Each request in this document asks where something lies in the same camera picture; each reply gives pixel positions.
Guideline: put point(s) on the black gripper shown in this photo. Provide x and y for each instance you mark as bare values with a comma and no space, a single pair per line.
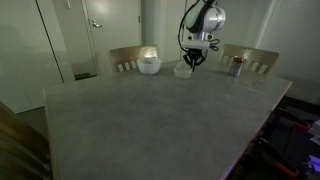
195,54

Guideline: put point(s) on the clear plastic food container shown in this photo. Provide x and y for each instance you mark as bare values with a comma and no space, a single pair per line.
181,71

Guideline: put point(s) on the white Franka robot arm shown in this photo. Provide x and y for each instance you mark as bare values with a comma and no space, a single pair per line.
208,18

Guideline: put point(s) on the white ceramic bowl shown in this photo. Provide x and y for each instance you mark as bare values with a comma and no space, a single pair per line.
149,68

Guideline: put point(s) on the white closet door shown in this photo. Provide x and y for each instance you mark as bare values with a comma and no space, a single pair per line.
170,30

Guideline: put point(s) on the red and white soda can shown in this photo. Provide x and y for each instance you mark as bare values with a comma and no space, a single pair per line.
236,68

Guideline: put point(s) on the wooden chair with slatted back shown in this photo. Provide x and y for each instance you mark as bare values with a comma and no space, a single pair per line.
128,53
20,140
250,53

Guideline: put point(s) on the white box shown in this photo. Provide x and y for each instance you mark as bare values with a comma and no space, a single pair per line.
315,130

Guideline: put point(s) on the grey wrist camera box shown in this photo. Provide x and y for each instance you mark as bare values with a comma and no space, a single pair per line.
196,45

